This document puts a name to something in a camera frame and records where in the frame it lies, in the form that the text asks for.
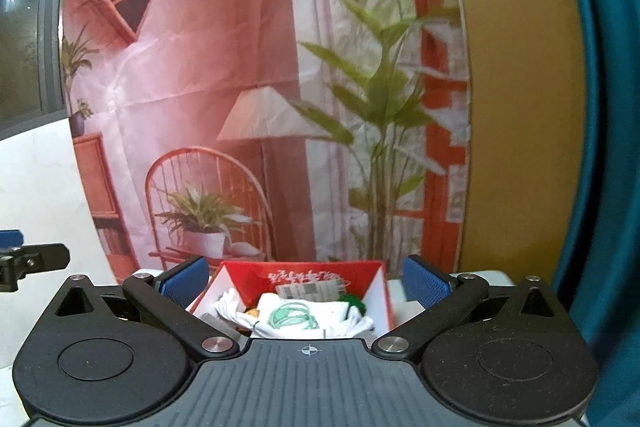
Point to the white marbled panel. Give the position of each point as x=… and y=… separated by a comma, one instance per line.
x=45, y=187

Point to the teal curtain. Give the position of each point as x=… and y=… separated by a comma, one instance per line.
x=610, y=157

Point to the small orange object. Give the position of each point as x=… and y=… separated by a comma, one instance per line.
x=253, y=311

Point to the light wooden board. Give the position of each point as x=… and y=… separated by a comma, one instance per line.
x=520, y=107

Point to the grey knitted cloth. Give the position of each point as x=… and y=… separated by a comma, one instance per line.
x=220, y=324

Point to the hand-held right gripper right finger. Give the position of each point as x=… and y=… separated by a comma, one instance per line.
x=425, y=279

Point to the green tasselled sachet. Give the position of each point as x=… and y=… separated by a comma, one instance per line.
x=356, y=302

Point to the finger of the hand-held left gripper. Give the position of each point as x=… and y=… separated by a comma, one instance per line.
x=40, y=257

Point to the printed room scene wall poster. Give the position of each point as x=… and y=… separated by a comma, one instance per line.
x=200, y=82

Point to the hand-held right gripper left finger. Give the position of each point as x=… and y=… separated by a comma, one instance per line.
x=185, y=279

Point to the window with grey frame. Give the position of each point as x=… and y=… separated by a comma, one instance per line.
x=20, y=32

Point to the white cloth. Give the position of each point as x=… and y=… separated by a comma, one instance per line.
x=232, y=307

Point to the white cartoon print tablecloth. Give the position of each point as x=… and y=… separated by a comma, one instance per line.
x=405, y=292

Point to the red strawberry print cardboard box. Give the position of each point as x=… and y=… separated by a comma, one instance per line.
x=245, y=279

